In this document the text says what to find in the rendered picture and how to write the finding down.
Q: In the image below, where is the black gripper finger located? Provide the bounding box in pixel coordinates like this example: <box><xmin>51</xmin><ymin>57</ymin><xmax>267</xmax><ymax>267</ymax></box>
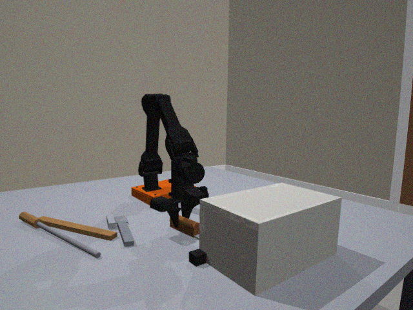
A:
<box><xmin>181</xmin><ymin>201</ymin><xmax>196</xmax><ymax>219</ymax></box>
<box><xmin>167</xmin><ymin>208</ymin><xmax>181</xmax><ymax>228</ymax></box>

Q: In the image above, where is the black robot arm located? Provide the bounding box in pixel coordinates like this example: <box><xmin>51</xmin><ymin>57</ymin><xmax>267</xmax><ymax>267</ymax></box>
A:
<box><xmin>138</xmin><ymin>94</ymin><xmax>208</xmax><ymax>206</ymax></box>

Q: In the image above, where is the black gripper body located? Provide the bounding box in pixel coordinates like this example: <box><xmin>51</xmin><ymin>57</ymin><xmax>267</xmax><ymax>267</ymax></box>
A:
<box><xmin>150</xmin><ymin>177</ymin><xmax>191</xmax><ymax>212</ymax></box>

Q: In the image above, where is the grey metal rod with wooden handle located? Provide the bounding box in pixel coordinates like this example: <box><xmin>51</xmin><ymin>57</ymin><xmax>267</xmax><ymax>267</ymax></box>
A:
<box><xmin>19</xmin><ymin>211</ymin><xmax>101</xmax><ymax>258</ymax></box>

